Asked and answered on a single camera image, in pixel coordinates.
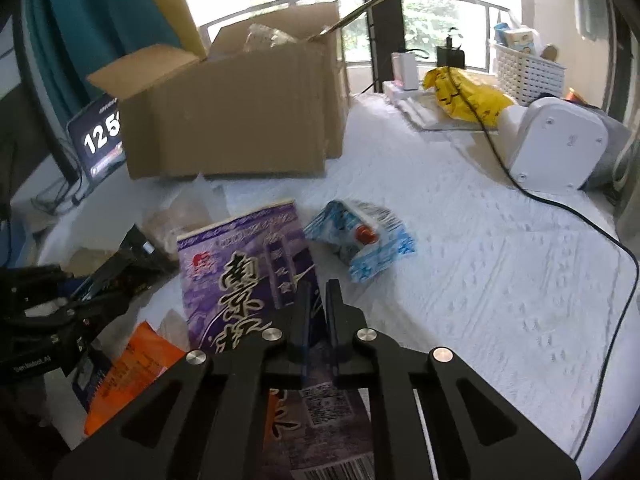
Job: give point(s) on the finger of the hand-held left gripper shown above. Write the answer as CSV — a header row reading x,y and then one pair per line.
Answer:
x,y
120,270
107,312

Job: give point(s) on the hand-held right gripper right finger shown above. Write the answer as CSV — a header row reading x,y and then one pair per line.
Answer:
x,y
335,320

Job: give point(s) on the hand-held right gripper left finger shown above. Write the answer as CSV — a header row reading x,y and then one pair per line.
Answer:
x,y
300,320

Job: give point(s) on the orange snack packet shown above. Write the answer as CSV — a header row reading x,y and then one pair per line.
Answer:
x,y
130,380

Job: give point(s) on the clear plastic bag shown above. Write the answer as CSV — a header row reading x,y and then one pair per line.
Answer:
x,y
175,222

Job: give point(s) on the blue and white snack packet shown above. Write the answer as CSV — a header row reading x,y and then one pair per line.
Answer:
x,y
370,255

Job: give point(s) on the purple snack packet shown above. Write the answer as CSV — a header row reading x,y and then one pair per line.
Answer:
x,y
240,270

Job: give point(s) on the cardboard box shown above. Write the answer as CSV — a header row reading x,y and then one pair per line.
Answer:
x,y
225,120

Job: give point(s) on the dark blue snack packet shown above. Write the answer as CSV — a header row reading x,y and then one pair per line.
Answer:
x,y
90,380

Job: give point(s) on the black tablet clock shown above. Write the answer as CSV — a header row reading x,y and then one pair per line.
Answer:
x,y
95,145

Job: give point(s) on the white paper stack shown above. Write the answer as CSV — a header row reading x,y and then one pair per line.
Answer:
x,y
425,115

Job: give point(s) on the teal curtain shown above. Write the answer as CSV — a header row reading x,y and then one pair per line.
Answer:
x,y
100,20

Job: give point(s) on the white power bank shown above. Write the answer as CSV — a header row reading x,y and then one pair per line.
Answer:
x,y
405,70

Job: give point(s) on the yellow plastic bag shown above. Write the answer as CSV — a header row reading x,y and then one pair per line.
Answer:
x,y
470,97

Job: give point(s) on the clear snack packet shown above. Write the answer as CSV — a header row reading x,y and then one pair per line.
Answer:
x,y
270,35

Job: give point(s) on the white appliance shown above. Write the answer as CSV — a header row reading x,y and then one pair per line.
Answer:
x,y
555,145

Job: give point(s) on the black pump bottle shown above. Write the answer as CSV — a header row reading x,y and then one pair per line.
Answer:
x,y
450,55

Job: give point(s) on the white plastic basket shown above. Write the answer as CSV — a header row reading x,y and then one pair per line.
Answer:
x,y
525,80

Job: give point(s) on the small blue white box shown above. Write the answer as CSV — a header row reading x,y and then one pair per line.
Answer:
x,y
517,40

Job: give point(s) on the black window frame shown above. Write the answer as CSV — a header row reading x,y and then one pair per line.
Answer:
x,y
382,35

